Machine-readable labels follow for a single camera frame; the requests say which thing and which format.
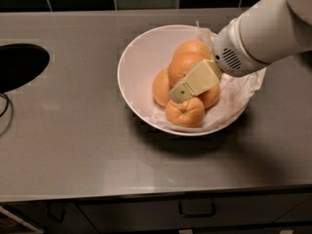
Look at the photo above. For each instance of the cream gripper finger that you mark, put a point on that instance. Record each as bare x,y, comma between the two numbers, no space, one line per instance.
203,76

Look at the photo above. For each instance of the white plastic bag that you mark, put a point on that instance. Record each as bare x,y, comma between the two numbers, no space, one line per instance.
235,92

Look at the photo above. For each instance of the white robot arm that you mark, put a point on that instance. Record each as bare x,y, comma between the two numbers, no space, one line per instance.
268,31

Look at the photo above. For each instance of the black left cabinet handle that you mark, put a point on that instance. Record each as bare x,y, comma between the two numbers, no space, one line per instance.
56,212

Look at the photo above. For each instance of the dark drawer front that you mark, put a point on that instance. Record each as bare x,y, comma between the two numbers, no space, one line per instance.
164,215

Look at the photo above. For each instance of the orange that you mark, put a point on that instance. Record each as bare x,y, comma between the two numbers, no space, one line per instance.
161,87
181,64
189,114
210,97
193,46

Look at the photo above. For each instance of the dark left cabinet door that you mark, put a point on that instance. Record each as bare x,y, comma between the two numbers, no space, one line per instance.
36,212

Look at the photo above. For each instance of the black drawer handle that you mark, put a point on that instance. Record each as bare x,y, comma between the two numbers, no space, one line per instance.
196,208

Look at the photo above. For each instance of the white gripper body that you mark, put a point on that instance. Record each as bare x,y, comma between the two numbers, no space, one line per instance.
228,49

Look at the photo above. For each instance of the black round object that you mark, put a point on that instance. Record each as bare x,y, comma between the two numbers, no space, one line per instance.
21,63

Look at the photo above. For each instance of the white ceramic bowl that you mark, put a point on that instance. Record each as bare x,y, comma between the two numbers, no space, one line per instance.
136,72

